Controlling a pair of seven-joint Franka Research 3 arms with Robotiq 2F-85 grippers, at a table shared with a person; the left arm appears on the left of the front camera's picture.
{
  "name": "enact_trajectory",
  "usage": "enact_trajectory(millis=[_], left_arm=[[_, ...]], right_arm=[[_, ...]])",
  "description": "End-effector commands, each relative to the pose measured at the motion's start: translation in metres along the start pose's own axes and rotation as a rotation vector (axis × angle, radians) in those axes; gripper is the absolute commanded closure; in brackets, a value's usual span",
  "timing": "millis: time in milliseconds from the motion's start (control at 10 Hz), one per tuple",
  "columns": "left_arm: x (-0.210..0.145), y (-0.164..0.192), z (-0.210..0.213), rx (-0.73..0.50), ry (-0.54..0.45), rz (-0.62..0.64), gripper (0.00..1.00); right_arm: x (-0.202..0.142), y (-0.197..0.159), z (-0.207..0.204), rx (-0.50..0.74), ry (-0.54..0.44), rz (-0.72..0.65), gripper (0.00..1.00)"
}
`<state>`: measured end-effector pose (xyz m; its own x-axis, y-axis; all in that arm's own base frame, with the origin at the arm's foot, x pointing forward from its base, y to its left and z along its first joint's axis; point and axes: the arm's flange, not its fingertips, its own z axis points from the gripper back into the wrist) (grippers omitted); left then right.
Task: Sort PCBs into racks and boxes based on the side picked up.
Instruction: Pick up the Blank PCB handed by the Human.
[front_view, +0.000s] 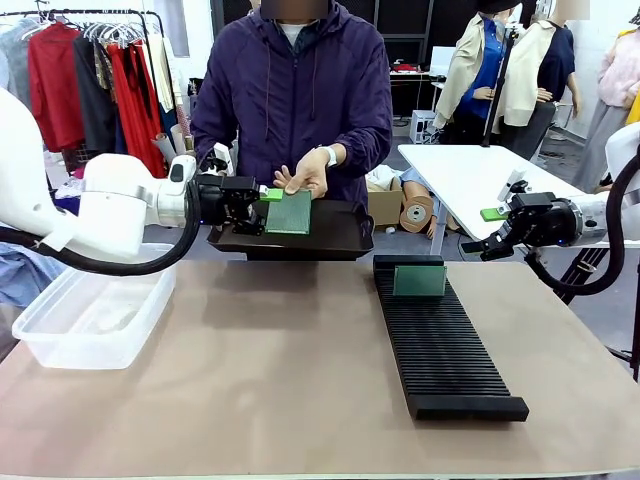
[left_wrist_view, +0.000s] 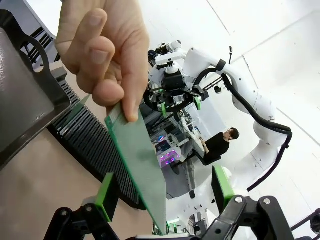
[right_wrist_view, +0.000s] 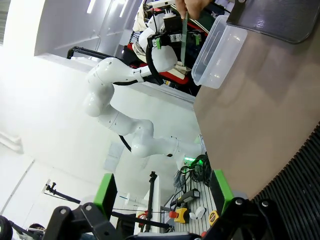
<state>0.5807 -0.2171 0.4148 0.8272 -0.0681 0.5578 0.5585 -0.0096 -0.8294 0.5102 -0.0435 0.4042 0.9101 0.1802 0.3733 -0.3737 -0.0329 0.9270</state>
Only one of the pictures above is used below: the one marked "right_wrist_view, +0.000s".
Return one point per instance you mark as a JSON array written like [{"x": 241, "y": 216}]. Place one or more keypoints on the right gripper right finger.
[{"x": 222, "y": 195}]

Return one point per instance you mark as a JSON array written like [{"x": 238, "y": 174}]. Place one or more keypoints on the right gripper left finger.
[{"x": 105, "y": 195}]

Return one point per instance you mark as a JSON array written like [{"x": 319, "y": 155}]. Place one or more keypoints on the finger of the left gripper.
[
  {"x": 156, "y": 43},
  {"x": 197, "y": 39}
]

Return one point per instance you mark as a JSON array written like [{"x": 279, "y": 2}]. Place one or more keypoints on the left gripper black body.
[{"x": 172, "y": 27}]

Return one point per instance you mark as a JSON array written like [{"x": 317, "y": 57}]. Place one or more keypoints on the green PCB board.
[{"x": 184, "y": 40}]

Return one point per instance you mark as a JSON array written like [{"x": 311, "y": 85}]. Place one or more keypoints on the black plastic tray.
[{"x": 275, "y": 17}]

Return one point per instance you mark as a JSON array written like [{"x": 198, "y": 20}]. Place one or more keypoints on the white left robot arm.
[{"x": 105, "y": 75}]

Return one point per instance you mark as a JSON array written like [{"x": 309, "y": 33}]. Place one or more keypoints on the person's right hand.
[{"x": 192, "y": 7}]

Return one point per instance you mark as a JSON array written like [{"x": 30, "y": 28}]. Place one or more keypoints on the grey slotted metal bench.
[{"x": 200, "y": 200}]

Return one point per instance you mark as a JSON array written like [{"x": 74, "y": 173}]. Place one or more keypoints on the clear plastic box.
[{"x": 220, "y": 50}]

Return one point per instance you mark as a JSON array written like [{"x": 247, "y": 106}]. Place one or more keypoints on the yellow tape measure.
[{"x": 213, "y": 218}]

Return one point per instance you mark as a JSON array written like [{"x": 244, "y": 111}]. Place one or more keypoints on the black handheld controller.
[{"x": 186, "y": 197}]

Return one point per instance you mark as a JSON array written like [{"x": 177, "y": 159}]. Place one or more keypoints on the yellow emergency stop button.
[{"x": 180, "y": 215}]

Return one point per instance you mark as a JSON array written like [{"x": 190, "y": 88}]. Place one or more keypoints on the seated person with black hair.
[{"x": 37, "y": 228}]

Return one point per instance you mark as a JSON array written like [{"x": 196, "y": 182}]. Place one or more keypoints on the black rubber wheel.
[{"x": 5, "y": 228}]

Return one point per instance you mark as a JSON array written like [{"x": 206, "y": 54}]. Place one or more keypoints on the black camera boom stand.
[{"x": 62, "y": 196}]

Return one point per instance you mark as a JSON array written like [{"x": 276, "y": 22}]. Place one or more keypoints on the black camera tripod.
[{"x": 151, "y": 200}]

